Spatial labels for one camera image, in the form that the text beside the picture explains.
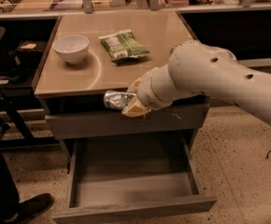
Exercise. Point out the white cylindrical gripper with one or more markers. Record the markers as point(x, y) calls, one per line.
point(145, 89)

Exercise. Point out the silver redbull can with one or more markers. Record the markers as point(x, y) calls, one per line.
point(117, 99)

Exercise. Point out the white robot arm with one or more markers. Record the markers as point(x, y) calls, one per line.
point(194, 68)

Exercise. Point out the green white soda can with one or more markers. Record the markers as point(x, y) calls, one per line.
point(172, 50)

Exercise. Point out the grey drawer cabinet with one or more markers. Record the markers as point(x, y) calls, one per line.
point(64, 89)

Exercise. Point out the closed grey top drawer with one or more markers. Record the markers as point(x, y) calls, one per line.
point(179, 116)

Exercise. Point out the open grey middle drawer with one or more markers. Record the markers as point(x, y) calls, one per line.
point(124, 177)

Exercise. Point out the green chip bag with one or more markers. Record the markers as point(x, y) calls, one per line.
point(122, 45)

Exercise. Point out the white ceramic bowl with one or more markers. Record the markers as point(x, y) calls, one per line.
point(72, 48)

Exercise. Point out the black shoe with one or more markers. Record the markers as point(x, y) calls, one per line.
point(30, 209)

